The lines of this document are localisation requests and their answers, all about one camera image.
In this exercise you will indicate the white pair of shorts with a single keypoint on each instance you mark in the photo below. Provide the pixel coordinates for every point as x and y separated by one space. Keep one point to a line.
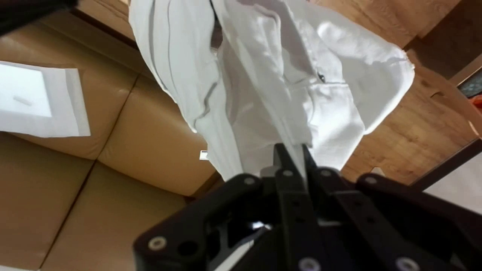
280 69

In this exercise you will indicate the brown leather sofa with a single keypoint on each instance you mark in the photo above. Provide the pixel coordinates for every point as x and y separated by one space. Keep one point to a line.
136 144

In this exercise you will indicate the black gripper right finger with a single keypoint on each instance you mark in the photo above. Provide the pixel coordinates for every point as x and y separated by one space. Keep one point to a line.
392 226

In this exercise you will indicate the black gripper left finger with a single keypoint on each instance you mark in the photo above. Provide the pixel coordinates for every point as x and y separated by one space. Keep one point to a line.
241 219

